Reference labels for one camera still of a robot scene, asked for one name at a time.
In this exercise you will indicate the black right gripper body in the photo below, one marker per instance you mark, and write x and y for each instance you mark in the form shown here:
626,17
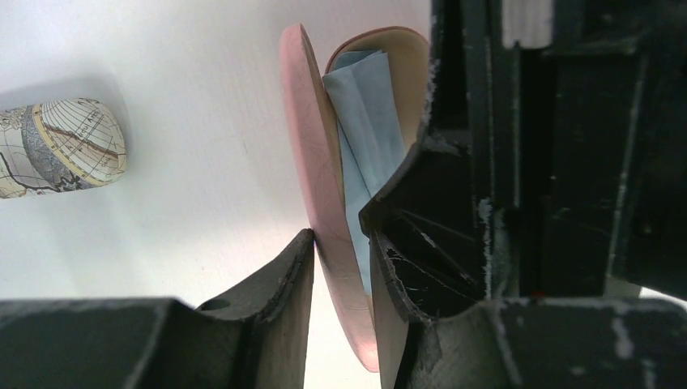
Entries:
578,148

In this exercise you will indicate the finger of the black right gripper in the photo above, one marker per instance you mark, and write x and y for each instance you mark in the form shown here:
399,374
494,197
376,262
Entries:
425,216

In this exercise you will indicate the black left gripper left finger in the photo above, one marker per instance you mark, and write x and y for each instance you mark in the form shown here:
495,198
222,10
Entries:
253,335

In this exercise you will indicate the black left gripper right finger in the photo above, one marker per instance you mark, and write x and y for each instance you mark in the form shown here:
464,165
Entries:
519,342

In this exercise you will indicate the light blue cloth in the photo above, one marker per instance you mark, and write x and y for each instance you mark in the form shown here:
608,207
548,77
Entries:
371,143

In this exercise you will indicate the pink glasses case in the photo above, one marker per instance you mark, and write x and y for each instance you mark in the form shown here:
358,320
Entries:
317,153

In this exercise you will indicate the map print glasses case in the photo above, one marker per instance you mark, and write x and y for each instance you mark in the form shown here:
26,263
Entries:
59,146

